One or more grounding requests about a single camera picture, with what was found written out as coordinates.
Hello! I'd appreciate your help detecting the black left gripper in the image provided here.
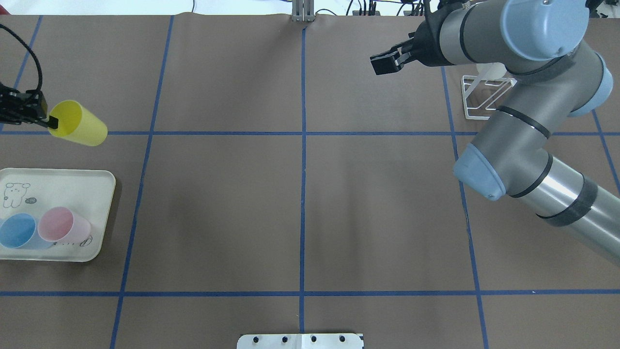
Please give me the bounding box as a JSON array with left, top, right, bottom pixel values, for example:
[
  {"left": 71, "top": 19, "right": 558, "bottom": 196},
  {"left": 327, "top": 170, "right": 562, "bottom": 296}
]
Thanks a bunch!
[{"left": 0, "top": 83, "right": 59, "bottom": 129}]

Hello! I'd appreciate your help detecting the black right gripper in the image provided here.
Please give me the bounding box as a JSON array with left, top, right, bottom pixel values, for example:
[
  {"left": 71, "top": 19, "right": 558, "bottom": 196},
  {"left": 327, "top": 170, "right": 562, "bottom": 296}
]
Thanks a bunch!
[{"left": 370, "top": 10, "right": 448, "bottom": 75}]

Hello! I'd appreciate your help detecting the yellow cup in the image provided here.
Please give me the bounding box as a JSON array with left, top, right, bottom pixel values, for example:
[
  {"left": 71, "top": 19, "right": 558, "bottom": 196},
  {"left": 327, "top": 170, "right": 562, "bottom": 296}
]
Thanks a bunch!
[{"left": 48, "top": 100, "right": 108, "bottom": 147}]

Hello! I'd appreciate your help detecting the white ikea cup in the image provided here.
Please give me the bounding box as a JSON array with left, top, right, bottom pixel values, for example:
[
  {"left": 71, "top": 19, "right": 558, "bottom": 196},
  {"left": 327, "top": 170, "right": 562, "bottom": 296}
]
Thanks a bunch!
[{"left": 476, "top": 63, "right": 507, "bottom": 81}]

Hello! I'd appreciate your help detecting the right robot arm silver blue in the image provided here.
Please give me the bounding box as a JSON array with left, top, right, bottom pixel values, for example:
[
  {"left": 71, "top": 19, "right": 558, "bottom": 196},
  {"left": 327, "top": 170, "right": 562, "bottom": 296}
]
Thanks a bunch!
[{"left": 370, "top": 0, "right": 620, "bottom": 264}]

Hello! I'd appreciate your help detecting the pink cup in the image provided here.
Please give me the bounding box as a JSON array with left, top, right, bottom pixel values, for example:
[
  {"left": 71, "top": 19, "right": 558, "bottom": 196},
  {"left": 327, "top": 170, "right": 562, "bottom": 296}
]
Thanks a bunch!
[{"left": 38, "top": 207, "right": 92, "bottom": 244}]

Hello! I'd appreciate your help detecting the blue cup tray middle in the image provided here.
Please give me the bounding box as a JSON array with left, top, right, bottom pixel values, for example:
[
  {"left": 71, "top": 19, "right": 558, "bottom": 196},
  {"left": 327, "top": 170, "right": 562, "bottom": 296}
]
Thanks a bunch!
[{"left": 0, "top": 213, "right": 54, "bottom": 250}]

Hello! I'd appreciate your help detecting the cream serving tray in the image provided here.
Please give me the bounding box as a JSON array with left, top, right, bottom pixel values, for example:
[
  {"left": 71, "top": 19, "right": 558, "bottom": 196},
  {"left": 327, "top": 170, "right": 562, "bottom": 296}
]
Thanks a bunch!
[{"left": 0, "top": 168, "right": 117, "bottom": 262}]

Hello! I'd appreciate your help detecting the white wire cup rack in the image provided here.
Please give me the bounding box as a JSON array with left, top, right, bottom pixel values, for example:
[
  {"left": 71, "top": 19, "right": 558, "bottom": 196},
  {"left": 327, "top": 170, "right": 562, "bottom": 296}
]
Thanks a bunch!
[{"left": 461, "top": 72, "right": 517, "bottom": 121}]

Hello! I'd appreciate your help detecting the aluminium frame post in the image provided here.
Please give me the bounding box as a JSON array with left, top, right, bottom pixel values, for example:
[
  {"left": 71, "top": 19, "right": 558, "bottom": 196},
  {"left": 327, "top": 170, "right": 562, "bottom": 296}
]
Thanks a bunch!
[{"left": 290, "top": 0, "right": 316, "bottom": 22}]

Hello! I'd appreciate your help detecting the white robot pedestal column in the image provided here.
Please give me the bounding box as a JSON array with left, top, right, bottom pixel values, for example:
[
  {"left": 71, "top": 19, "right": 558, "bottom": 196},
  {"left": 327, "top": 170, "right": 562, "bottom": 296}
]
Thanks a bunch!
[{"left": 236, "top": 333, "right": 365, "bottom": 349}]

